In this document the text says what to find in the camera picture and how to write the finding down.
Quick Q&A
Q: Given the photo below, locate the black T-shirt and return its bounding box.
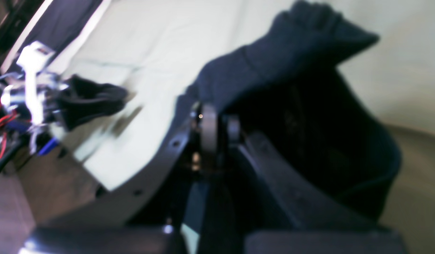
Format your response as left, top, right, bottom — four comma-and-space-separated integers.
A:
179, 0, 403, 254

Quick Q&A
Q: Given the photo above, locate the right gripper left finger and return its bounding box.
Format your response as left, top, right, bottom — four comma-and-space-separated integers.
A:
19, 103, 218, 254

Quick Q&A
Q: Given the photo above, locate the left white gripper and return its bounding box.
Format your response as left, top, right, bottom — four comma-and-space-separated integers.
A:
1, 41, 128, 154

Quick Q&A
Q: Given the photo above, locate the light green table cloth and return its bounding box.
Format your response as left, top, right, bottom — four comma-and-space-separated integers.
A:
45, 0, 435, 254

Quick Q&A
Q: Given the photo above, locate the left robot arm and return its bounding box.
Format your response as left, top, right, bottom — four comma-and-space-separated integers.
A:
0, 41, 129, 173

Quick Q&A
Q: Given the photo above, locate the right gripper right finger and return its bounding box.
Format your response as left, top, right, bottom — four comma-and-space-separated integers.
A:
227, 115, 408, 254

